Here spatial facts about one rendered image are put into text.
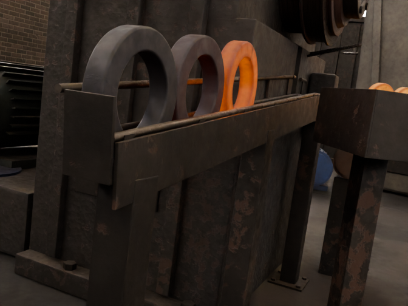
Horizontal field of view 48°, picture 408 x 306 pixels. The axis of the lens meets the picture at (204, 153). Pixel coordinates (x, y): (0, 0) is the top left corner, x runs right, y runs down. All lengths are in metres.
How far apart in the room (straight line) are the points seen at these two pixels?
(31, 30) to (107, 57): 8.40
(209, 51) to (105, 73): 0.29
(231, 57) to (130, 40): 0.34
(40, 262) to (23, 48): 7.43
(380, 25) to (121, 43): 3.95
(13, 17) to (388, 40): 6.24
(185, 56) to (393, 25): 3.77
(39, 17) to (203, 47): 8.36
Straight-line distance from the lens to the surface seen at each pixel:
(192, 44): 0.76
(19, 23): 8.79
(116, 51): 0.58
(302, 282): 1.86
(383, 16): 4.48
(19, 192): 1.75
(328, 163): 3.72
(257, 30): 1.25
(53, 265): 1.58
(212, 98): 0.86
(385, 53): 4.41
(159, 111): 0.70
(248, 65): 1.01
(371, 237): 1.19
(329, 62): 5.88
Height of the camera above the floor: 0.67
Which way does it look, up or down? 8 degrees down
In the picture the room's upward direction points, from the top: 7 degrees clockwise
